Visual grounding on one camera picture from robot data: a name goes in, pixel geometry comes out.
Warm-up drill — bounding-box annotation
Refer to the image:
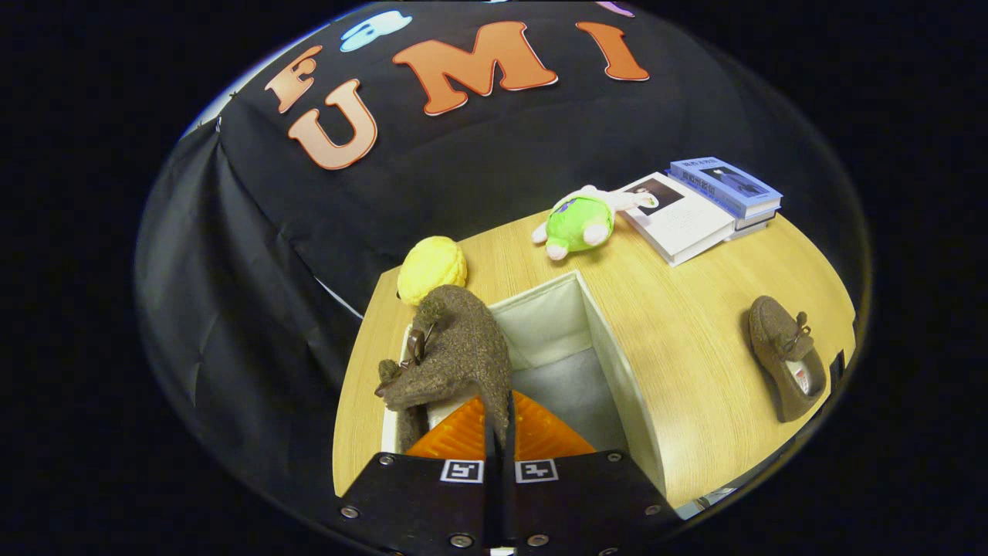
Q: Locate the green white plush toy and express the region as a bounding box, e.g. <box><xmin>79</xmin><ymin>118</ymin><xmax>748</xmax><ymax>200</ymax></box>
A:
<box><xmin>531</xmin><ymin>185</ymin><xmax>659</xmax><ymax>261</ymax></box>

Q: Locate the brown fuzzy shoe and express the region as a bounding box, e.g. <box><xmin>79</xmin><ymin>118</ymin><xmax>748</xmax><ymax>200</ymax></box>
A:
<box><xmin>374</xmin><ymin>284</ymin><xmax>514</xmax><ymax>455</ymax></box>
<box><xmin>747</xmin><ymin>295</ymin><xmax>828</xmax><ymax>424</ymax></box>

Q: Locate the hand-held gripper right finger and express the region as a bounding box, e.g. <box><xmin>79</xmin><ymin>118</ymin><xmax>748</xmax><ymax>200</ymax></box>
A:
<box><xmin>502</xmin><ymin>390</ymin><xmax>684</xmax><ymax>556</ymax></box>

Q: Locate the grey book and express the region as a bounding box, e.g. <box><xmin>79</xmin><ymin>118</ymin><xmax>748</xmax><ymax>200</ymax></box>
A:
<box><xmin>726</xmin><ymin>207</ymin><xmax>779</xmax><ymax>242</ymax></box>

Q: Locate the white book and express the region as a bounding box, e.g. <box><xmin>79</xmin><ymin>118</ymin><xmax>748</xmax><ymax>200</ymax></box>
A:
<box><xmin>615</xmin><ymin>171</ymin><xmax>736</xmax><ymax>267</ymax></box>

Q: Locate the yellow plush toy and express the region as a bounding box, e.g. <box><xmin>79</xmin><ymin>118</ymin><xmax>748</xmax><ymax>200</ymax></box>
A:
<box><xmin>397</xmin><ymin>236</ymin><xmax>469</xmax><ymax>307</ymax></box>

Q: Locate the blue book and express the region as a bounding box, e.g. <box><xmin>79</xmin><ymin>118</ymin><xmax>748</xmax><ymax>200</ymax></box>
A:
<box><xmin>668</xmin><ymin>157</ymin><xmax>783</xmax><ymax>220</ymax></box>

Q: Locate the beige grey fabric storage box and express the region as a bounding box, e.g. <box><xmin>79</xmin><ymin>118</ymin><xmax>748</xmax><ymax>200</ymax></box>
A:
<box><xmin>382</xmin><ymin>270</ymin><xmax>668</xmax><ymax>499</ymax></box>

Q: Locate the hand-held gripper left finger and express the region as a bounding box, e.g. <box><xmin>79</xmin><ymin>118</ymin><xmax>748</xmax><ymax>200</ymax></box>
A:
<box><xmin>333</xmin><ymin>396</ymin><xmax>502</xmax><ymax>556</ymax></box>

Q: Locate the black backdrop cloth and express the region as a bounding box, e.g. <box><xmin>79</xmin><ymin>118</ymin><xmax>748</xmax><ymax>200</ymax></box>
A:
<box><xmin>133</xmin><ymin>0</ymin><xmax>873</xmax><ymax>534</ymax></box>

